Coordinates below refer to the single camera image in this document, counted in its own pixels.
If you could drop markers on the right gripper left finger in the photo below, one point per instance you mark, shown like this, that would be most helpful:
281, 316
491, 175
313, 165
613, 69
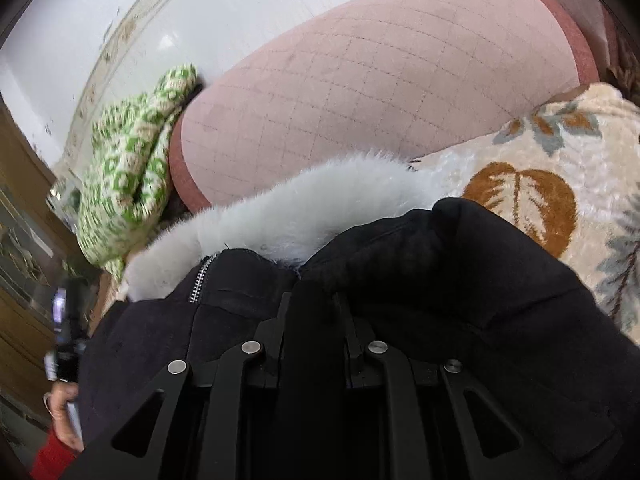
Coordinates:
185, 423

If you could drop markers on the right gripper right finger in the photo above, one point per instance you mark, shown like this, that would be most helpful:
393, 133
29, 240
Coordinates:
413, 418

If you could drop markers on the black coat with fur collar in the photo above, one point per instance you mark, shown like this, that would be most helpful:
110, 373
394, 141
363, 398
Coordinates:
442, 279

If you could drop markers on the red sleeve forearm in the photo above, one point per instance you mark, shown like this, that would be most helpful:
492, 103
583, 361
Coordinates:
52, 459

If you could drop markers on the person's left hand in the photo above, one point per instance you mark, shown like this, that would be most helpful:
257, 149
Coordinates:
61, 396

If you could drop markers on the wooden glass wardrobe door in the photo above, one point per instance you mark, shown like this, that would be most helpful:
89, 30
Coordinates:
36, 252

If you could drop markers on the green checkered folded quilt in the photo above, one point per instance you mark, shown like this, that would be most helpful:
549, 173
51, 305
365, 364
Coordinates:
127, 183

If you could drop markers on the leaf pattern plush blanket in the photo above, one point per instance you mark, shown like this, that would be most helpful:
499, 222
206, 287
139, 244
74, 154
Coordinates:
566, 175

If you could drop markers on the long pink bolster pillow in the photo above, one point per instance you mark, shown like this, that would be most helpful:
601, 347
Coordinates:
409, 77

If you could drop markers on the pink headboard cushion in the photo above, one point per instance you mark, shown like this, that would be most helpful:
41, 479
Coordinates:
598, 28

